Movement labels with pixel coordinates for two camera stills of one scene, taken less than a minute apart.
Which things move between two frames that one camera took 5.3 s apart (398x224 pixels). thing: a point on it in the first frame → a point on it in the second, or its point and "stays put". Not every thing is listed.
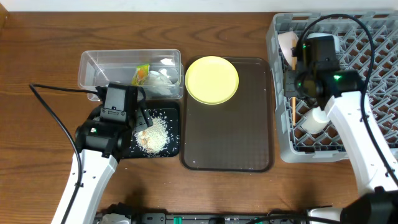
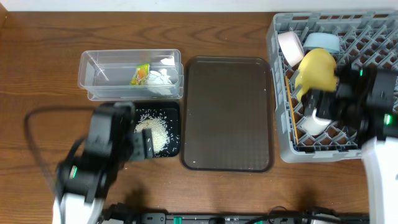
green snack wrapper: x=141 y=72 stays put
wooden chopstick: x=294 y=68 → x=291 y=109
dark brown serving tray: x=236 y=135 stays put
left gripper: x=143 y=117 → x=137 y=145
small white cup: x=315 y=120 stays put
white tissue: x=159 y=82 stays put
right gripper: x=289 y=86 → x=325 y=101
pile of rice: x=154 y=139 stays put
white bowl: x=285 y=40 stays put
